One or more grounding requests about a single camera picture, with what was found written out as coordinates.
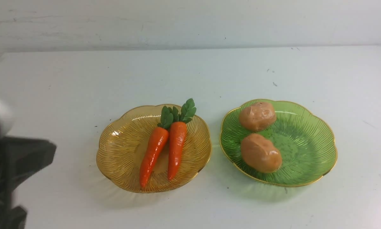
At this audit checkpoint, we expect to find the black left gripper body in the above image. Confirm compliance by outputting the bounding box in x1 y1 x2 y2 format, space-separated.
0 92 57 229

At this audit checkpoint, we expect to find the orange carrot with green leaves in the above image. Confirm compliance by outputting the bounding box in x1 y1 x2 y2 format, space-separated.
139 106 174 189

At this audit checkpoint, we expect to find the brown potato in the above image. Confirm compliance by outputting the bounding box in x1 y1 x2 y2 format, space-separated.
240 133 283 173
239 102 277 132

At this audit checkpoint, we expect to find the amber ribbed glass plate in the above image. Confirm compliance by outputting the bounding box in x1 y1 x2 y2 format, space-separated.
96 104 212 194

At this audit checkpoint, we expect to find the green ribbed glass plate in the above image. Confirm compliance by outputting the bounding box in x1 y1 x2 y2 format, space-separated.
219 99 338 187

